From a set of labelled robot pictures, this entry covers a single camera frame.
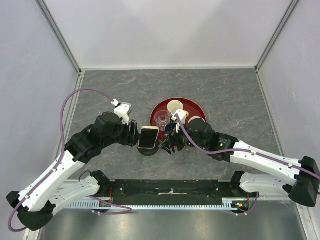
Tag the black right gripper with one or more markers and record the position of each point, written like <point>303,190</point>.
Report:
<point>168,146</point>

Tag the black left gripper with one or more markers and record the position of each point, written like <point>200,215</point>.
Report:
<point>131,139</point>

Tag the smartphone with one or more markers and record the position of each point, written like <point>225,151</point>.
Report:
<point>148,137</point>

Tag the black phone stand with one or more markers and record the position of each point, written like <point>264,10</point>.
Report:
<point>148,151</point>

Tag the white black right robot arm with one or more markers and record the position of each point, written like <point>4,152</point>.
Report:
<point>297,178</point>

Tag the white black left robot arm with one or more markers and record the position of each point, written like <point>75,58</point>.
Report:
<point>36,205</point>

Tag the clear faceted glass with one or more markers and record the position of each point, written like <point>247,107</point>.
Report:
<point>162,119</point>

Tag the red round tray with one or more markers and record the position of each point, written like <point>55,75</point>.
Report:
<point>190,106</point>

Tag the green mug white inside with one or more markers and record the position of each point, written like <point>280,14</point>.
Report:
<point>197,120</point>

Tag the yellow mug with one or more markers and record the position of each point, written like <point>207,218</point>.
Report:
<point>173,106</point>

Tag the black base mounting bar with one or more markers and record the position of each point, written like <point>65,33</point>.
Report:
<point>169,192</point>

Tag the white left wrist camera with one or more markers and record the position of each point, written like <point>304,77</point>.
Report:
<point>122,110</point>

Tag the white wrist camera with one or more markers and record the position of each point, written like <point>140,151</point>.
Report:
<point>178,116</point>
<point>122,110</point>

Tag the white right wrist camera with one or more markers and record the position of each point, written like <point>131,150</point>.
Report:
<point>178,116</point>

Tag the grey slotted cable duct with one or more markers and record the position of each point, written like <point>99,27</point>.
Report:
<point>92,204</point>

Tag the aluminium rear frame rail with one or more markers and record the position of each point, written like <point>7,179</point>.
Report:
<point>138,68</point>

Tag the aluminium left frame post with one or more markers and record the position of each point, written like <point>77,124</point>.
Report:
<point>43,7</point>

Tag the aluminium frame post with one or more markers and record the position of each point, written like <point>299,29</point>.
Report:
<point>43,7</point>
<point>293,4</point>

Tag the aluminium right frame post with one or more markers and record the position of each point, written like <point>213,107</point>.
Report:
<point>293,4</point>

